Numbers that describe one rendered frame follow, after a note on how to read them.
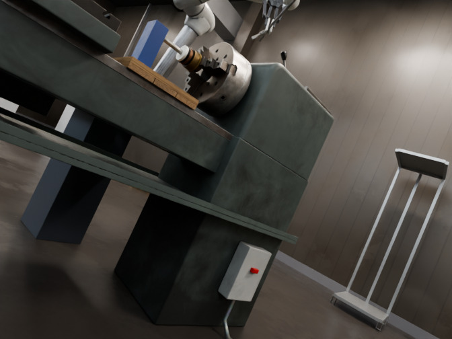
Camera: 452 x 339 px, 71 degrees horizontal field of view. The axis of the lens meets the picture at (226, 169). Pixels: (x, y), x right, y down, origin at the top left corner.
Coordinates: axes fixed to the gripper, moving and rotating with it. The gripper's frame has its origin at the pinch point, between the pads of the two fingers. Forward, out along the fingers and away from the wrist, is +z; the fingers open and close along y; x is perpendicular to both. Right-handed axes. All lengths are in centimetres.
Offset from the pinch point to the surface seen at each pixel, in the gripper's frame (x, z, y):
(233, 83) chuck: -12.4, 39.7, -10.7
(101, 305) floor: 3, 141, -38
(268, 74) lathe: -10.7, 30.2, 3.5
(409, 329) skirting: 210, 157, 264
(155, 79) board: -31, 56, -38
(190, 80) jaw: -5, 41, -29
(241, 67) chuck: -12.1, 31.7, -9.0
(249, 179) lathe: 4, 75, 9
